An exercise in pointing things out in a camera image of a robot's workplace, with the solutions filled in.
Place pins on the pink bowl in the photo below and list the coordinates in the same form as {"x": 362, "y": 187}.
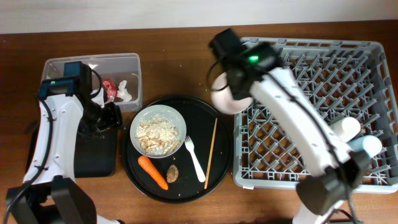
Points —
{"x": 228, "y": 98}

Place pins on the orange carrot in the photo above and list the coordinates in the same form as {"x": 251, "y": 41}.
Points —
{"x": 148, "y": 166}

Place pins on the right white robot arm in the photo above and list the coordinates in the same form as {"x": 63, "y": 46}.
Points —
{"x": 335, "y": 168}

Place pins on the white paper cup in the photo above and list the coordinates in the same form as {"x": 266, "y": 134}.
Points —
{"x": 346, "y": 128}

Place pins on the black rectangular tray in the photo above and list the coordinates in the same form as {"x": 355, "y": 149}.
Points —
{"x": 96, "y": 152}

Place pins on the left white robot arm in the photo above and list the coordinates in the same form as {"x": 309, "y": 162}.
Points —
{"x": 49, "y": 193}

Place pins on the grey plate with rice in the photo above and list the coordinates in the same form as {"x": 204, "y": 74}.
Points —
{"x": 158, "y": 131}

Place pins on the grey dishwasher rack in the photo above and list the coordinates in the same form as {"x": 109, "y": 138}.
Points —
{"x": 341, "y": 78}

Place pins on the red snack wrapper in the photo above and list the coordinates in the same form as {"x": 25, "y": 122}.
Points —
{"x": 111, "y": 90}

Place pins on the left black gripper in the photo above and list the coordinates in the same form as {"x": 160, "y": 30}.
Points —
{"x": 115, "y": 119}

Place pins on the wooden chopstick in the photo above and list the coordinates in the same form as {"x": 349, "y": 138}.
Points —
{"x": 210, "y": 154}

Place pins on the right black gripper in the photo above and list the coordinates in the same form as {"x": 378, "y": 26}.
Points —
{"x": 236, "y": 94}

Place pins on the clear plastic bin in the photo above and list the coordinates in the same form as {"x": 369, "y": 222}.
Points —
{"x": 116, "y": 67}

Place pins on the brown walnut shell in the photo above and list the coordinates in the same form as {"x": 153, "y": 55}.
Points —
{"x": 172, "y": 174}

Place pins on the crumpled white tissue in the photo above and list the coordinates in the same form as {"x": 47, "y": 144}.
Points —
{"x": 122, "y": 92}

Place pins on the blue cup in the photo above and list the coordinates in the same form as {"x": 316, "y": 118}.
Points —
{"x": 370, "y": 144}

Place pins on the white plastic fork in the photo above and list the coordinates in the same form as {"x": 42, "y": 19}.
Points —
{"x": 190, "y": 148}

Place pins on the round black tray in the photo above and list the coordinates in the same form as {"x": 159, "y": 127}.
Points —
{"x": 199, "y": 117}

